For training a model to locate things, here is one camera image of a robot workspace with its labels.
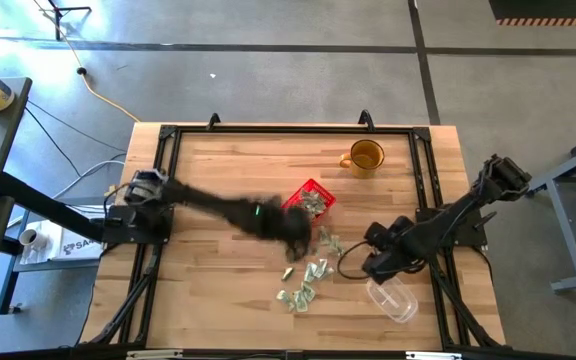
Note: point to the black tripod stand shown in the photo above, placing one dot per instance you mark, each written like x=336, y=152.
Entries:
x=58, y=15

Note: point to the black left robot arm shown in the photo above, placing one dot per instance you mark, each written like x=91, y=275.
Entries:
x=203, y=200

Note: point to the black desk support beam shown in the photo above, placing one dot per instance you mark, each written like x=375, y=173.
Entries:
x=43, y=202

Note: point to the yellow enamel mug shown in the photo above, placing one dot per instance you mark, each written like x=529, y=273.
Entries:
x=363, y=172

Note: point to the silver metal bracket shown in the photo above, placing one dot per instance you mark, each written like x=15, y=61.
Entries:
x=154, y=354
x=433, y=355

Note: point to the clear plastic container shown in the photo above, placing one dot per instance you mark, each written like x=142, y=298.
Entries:
x=395, y=302

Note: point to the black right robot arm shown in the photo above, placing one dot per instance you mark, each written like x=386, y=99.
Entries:
x=443, y=222

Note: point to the black mat with hazard stripe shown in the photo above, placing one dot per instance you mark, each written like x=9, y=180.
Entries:
x=550, y=7

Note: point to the grey-blue metal shelf stand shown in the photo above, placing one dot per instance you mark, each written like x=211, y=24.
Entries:
x=7, y=270

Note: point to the white printed bag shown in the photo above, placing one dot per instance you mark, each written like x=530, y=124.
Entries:
x=73, y=248

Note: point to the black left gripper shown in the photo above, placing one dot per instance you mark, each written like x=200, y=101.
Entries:
x=288, y=222

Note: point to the red plastic mesh basket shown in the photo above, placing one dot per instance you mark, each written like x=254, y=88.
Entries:
x=295, y=198

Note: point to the grey-blue metal table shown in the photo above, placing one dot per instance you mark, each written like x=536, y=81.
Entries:
x=560, y=220

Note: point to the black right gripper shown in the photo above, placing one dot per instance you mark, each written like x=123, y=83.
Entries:
x=393, y=245

